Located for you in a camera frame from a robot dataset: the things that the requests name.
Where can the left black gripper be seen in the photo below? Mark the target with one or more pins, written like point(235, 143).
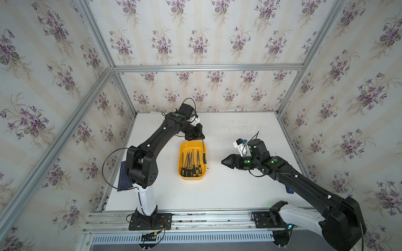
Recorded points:
point(199, 135)

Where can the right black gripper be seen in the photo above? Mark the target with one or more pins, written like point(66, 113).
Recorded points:
point(231, 161)

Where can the yellow-black file tool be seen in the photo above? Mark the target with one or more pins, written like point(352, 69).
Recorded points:
point(190, 170)
point(198, 162)
point(188, 164)
point(193, 169)
point(204, 153)
point(182, 172)

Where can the yellow plastic storage tray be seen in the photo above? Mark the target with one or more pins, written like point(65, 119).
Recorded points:
point(190, 146)

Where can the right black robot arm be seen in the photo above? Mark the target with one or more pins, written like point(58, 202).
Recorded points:
point(338, 220)

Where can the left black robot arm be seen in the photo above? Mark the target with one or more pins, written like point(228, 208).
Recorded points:
point(141, 160)

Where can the dark blue notebook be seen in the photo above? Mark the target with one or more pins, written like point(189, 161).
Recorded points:
point(124, 182)

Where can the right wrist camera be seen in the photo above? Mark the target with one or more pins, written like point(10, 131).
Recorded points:
point(241, 146)

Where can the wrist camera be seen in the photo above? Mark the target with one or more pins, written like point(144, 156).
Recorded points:
point(189, 114)
point(241, 146)

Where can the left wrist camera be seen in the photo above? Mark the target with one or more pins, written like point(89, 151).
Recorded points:
point(189, 114)

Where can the blue handled tool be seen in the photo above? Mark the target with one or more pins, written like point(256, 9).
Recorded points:
point(289, 190)

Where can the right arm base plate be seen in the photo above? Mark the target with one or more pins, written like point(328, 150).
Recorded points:
point(267, 219)

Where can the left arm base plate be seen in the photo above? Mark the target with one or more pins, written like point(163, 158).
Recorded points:
point(157, 221)

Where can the aluminium mounting rail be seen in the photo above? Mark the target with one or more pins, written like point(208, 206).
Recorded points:
point(181, 220)

